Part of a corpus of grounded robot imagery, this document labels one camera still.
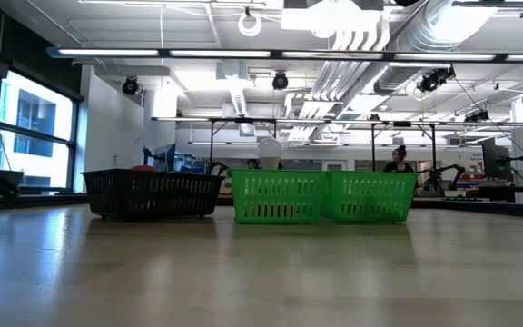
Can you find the green plastic basket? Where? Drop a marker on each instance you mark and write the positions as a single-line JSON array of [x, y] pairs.
[[372, 177], [277, 175]]

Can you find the black plastic basket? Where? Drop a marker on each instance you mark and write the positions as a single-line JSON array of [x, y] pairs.
[[152, 175]]

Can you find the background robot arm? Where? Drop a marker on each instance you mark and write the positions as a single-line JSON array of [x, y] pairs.
[[443, 175]]

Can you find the person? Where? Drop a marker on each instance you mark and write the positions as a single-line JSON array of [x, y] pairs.
[[252, 164], [398, 161]]

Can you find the white bulb lamp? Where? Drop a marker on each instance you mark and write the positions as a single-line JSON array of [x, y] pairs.
[[269, 152]]

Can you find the black round ceiling speaker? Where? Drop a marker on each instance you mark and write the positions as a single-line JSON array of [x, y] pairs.
[[130, 86], [280, 81]]

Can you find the dark background monitor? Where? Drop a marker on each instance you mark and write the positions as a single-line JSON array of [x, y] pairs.
[[166, 156]]

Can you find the long ceiling light strip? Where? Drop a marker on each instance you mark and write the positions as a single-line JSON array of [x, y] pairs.
[[107, 52]]

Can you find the black ceiling spotlight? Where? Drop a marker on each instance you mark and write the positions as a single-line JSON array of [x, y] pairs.
[[434, 80], [477, 116]]

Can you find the black monitor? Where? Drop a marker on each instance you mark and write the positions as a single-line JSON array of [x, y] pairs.
[[493, 159]]

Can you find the large glass window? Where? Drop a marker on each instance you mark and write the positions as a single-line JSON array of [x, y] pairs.
[[34, 113]]

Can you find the black background rig frame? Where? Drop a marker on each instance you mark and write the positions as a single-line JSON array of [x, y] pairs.
[[243, 120]]

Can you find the silver round air duct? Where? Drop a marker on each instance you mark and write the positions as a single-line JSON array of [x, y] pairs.
[[425, 32]]

